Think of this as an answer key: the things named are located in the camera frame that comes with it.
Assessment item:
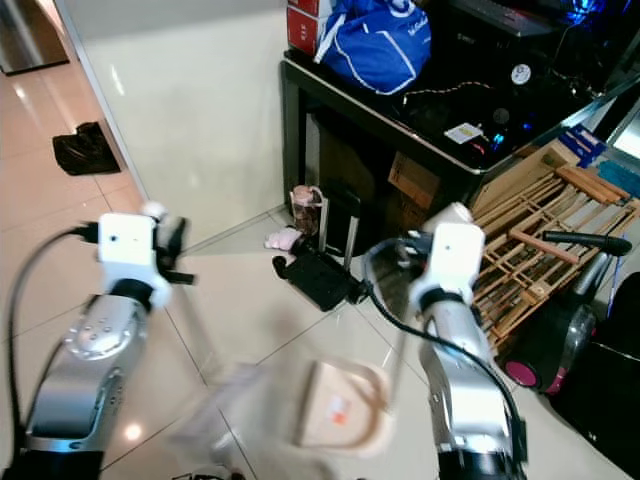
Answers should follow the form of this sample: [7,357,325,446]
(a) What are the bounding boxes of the beige long-handled dustpan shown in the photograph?
[294,202,477,458]

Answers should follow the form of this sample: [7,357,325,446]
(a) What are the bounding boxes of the brown cardboard box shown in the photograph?
[387,151,444,212]

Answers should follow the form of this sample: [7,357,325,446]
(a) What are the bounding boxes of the black folding hand cart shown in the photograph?
[271,190,372,313]

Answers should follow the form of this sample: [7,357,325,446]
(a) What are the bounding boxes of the pink cloth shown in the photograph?
[264,227,302,252]

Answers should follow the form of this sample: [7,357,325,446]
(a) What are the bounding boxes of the white paper label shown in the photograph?
[444,121,484,147]

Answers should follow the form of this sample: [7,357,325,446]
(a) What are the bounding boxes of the black crumpled bag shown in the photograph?
[51,121,122,178]

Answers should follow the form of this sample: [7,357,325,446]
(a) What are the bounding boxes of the wooden slatted rack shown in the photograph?
[464,140,640,349]

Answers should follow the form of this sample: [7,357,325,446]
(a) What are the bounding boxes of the black desk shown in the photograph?
[279,52,640,301]

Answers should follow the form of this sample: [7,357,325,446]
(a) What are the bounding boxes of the black and red vacuum cleaner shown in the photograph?
[503,230,640,397]

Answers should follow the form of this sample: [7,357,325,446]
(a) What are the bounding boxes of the blue small box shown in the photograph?
[558,124,608,168]

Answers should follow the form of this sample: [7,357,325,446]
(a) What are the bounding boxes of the blue fabric bag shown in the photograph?
[313,0,434,97]

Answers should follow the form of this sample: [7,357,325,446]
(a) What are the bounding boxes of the black computer case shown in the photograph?
[405,0,640,161]

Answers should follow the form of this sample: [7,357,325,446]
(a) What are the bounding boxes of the red cardboard box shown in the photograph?
[285,0,327,57]

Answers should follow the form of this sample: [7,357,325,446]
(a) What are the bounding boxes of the silver metal appliance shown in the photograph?
[0,0,67,76]

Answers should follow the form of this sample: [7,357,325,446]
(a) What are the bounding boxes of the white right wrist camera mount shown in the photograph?
[418,221,487,313]

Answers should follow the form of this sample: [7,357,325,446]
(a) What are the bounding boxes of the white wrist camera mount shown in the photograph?
[418,221,487,313]
[97,212,169,307]

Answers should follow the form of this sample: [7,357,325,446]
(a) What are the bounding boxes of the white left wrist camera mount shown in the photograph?
[97,212,169,307]

